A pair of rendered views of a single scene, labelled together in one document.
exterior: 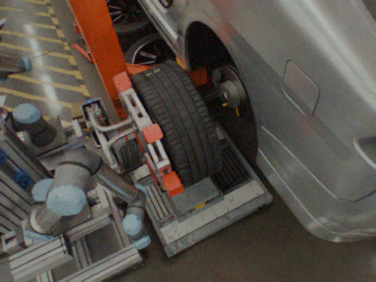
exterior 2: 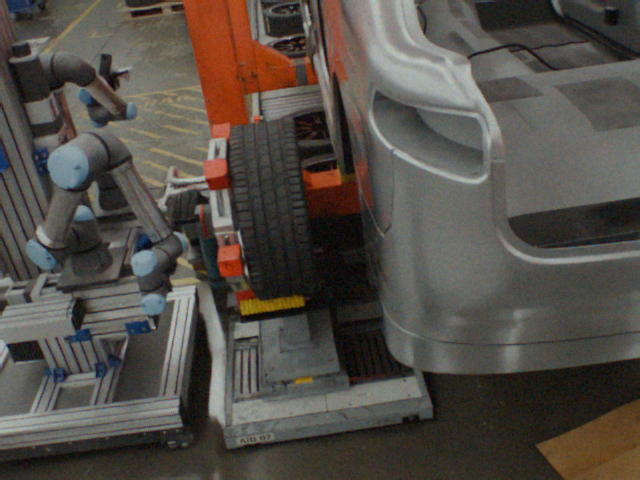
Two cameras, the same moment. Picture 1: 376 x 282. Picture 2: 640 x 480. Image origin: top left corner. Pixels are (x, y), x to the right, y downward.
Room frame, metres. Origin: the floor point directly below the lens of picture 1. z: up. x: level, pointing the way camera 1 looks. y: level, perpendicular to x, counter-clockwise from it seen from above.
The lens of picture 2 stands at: (-0.96, -0.78, 2.04)
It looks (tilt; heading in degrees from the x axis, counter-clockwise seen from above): 32 degrees down; 19
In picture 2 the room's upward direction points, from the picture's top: 8 degrees counter-clockwise
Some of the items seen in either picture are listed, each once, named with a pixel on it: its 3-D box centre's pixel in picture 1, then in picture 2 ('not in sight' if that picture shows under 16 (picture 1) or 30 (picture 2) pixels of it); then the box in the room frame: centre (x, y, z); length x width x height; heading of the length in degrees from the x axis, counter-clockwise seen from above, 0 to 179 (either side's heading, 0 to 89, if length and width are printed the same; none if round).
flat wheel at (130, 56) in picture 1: (165, 68); (336, 198); (2.05, 0.09, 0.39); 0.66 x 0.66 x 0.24
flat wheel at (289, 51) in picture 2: not in sight; (300, 56); (4.63, 1.01, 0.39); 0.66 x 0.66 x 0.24
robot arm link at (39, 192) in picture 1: (49, 195); (77, 226); (0.74, 0.65, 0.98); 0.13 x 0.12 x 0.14; 170
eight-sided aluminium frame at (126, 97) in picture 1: (146, 138); (231, 216); (1.06, 0.22, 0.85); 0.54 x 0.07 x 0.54; 19
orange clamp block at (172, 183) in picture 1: (172, 183); (230, 260); (0.76, 0.11, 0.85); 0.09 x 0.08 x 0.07; 19
